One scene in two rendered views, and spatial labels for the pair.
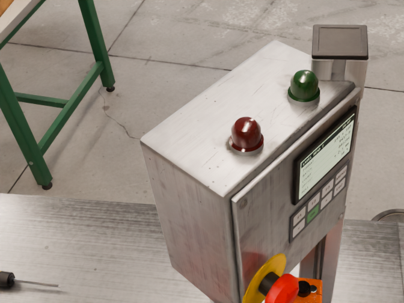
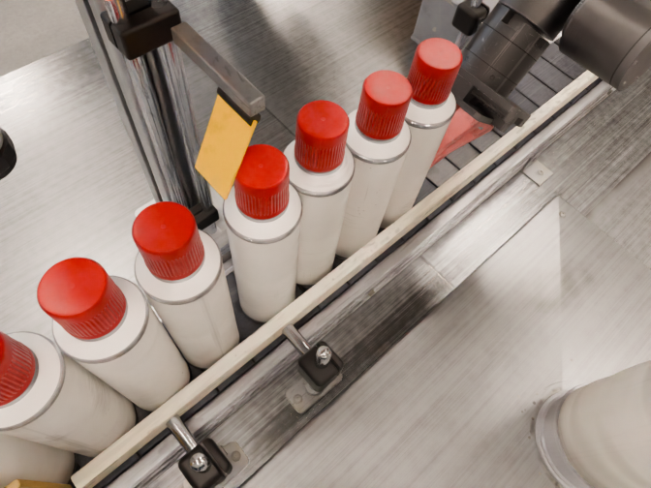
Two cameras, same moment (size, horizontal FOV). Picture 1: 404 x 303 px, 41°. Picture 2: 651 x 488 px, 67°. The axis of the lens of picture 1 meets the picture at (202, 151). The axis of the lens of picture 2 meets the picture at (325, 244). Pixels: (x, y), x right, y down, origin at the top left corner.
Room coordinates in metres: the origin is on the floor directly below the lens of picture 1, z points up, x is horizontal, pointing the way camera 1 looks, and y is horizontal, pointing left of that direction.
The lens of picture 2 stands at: (0.12, 0.05, 1.32)
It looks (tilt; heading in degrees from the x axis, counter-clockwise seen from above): 62 degrees down; 294
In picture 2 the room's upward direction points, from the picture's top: 10 degrees clockwise
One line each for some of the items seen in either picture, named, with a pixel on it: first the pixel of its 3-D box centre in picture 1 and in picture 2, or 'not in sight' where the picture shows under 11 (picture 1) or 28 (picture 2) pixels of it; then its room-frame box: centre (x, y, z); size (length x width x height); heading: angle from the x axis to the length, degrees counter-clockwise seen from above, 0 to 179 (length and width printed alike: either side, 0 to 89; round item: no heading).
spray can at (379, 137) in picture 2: not in sight; (363, 178); (0.20, -0.18, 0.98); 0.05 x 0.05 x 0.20
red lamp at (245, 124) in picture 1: (246, 133); not in sight; (0.29, -0.03, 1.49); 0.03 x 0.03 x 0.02
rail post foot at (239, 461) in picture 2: not in sight; (216, 472); (0.18, 0.06, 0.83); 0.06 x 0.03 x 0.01; 73
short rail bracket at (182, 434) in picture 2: not in sight; (197, 449); (0.20, 0.05, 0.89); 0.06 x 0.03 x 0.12; 165
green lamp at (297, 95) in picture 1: (303, 85); not in sight; (0.33, -0.09, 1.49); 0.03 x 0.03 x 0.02
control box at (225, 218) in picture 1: (258, 183); not in sight; (0.33, -0.05, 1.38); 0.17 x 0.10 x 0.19; 130
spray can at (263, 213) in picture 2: not in sight; (264, 247); (0.23, -0.08, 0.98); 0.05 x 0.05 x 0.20
